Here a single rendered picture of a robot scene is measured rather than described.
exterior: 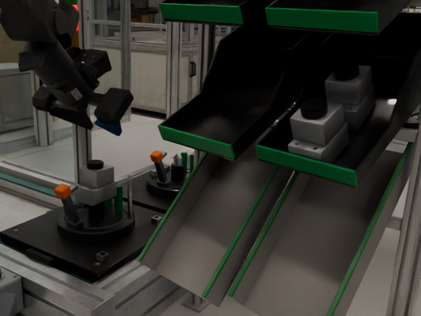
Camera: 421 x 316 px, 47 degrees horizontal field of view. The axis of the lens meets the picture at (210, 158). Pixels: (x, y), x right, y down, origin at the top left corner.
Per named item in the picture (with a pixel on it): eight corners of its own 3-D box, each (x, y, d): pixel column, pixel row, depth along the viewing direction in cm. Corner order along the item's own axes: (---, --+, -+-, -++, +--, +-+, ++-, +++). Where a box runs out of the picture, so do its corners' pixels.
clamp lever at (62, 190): (74, 226, 83) (61, 192, 79) (67, 222, 84) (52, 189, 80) (89, 212, 85) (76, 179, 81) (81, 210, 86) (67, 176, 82)
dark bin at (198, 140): (234, 162, 59) (220, 111, 55) (162, 140, 67) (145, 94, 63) (343, 55, 74) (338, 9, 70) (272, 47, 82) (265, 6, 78)
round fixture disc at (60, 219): (97, 251, 80) (96, 241, 80) (41, 229, 87) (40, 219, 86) (150, 222, 92) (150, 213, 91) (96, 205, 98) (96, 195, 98)
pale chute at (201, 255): (219, 308, 64) (203, 297, 60) (153, 271, 72) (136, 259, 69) (312, 138, 72) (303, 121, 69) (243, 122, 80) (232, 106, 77)
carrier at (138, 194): (190, 227, 95) (192, 167, 91) (101, 199, 107) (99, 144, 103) (247, 192, 115) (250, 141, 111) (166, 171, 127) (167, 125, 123)
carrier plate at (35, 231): (98, 285, 74) (97, 273, 74) (0, 241, 86) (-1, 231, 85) (186, 229, 94) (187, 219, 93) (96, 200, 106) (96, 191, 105)
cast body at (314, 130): (323, 174, 54) (316, 123, 50) (290, 165, 57) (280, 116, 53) (357, 133, 59) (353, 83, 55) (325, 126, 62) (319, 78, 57)
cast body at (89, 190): (92, 206, 84) (91, 168, 82) (74, 200, 86) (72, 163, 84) (124, 192, 91) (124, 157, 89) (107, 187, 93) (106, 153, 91)
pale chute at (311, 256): (329, 353, 56) (318, 343, 53) (240, 305, 64) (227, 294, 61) (418, 158, 64) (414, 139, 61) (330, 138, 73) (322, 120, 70)
